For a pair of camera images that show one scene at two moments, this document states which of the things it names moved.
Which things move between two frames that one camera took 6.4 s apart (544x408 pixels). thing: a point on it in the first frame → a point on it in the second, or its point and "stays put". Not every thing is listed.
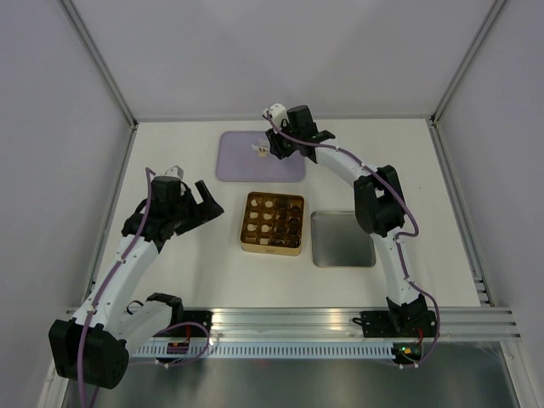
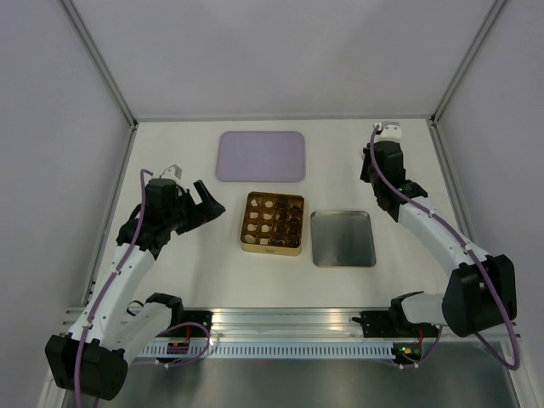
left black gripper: x=203 y=212 stays put
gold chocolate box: x=273 y=223 stays put
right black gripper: x=273 y=137 → x=364 y=176
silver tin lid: x=339 y=241 stays put
